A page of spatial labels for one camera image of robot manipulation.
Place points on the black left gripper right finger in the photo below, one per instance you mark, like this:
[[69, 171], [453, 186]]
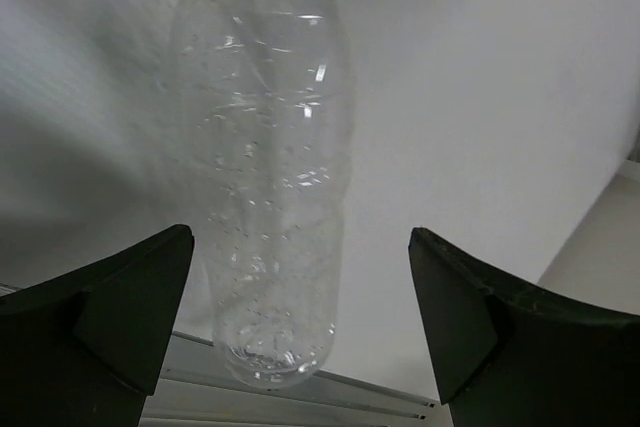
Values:
[[506, 352]]

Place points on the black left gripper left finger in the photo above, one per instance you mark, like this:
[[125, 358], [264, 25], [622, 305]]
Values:
[[86, 348]]

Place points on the clear unlabelled plastic bottle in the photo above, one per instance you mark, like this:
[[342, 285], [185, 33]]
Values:
[[263, 93]]

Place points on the aluminium frame rail front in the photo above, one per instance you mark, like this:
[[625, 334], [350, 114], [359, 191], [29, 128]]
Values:
[[192, 390]]

